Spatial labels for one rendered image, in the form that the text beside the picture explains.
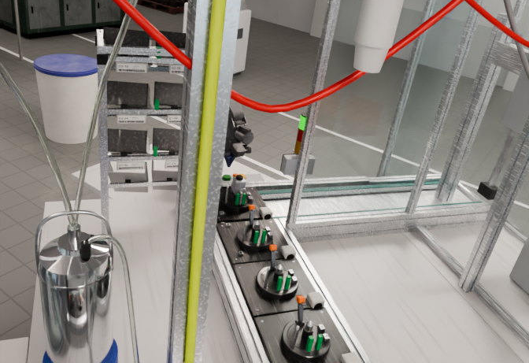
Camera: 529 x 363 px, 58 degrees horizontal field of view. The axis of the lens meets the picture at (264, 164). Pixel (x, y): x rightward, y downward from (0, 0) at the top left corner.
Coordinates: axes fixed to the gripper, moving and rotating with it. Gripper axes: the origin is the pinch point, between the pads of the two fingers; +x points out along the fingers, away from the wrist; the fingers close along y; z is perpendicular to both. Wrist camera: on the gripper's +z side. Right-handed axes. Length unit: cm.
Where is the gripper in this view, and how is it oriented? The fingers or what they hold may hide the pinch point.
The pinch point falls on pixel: (229, 160)
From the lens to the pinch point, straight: 213.5
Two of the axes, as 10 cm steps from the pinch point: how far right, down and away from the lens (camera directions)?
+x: -1.4, 8.8, 4.6
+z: 5.1, 4.6, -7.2
